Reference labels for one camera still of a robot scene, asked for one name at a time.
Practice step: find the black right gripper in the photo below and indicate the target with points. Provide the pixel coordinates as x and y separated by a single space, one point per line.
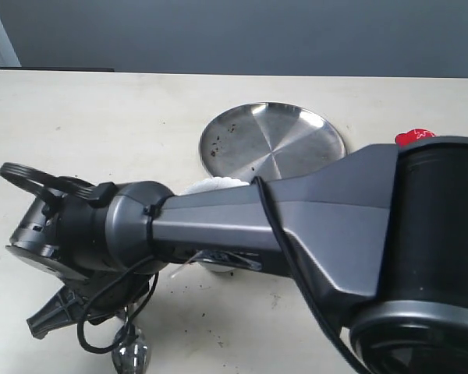
65 306

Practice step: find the silver metal spork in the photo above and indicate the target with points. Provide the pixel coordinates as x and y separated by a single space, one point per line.
133 354

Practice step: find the artificial red anthurium plant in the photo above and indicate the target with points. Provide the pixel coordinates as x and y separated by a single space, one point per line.
412 136

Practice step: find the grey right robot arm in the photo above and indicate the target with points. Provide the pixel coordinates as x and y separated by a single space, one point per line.
376 242

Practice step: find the white plastic flower pot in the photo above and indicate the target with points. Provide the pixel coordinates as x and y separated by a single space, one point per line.
212 184

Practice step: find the round steel plate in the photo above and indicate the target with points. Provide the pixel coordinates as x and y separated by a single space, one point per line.
268 139

